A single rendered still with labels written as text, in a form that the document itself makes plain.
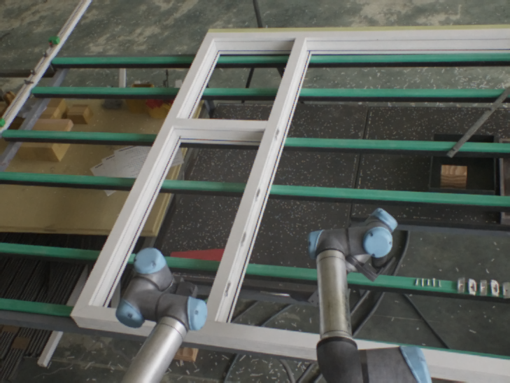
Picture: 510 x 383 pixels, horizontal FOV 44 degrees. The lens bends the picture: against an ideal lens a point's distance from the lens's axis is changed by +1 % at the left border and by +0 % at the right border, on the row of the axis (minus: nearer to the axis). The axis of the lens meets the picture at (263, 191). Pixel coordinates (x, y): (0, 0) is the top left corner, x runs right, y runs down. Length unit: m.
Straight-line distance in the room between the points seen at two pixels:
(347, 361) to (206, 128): 1.27
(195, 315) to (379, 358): 0.43
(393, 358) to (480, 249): 1.72
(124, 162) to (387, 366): 1.76
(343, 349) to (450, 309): 1.49
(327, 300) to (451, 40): 1.44
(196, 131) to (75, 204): 0.65
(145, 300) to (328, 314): 0.44
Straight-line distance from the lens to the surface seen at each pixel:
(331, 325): 1.52
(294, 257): 2.37
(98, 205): 2.74
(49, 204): 2.86
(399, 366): 1.44
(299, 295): 1.87
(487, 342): 2.86
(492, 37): 2.69
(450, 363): 1.75
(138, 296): 1.60
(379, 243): 1.66
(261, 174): 2.19
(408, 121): 2.81
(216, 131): 2.44
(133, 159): 2.86
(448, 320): 2.89
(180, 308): 1.54
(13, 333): 2.94
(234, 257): 1.99
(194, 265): 2.10
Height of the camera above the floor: 2.50
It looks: 47 degrees down
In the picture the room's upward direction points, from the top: 15 degrees counter-clockwise
